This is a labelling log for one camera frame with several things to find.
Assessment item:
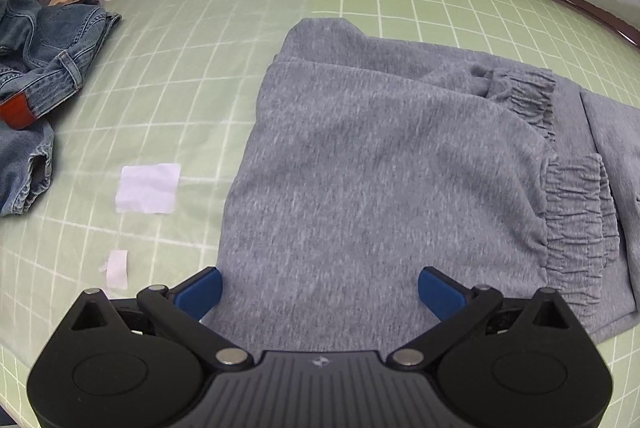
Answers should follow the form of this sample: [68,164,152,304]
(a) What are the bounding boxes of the grey sweatpants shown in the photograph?
[202,17,640,354]

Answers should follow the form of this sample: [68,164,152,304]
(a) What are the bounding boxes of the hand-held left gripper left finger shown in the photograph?
[65,266,252,370]

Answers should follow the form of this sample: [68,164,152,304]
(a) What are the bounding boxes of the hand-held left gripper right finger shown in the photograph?
[387,265,577,370]

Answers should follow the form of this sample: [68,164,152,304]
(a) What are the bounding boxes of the blue denim jeans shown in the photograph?
[0,0,122,218]

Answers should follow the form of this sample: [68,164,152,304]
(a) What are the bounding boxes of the small white paper scrap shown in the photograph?
[98,249,129,293]

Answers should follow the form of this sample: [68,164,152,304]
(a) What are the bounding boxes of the white square paper piece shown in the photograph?
[115,162,182,215]

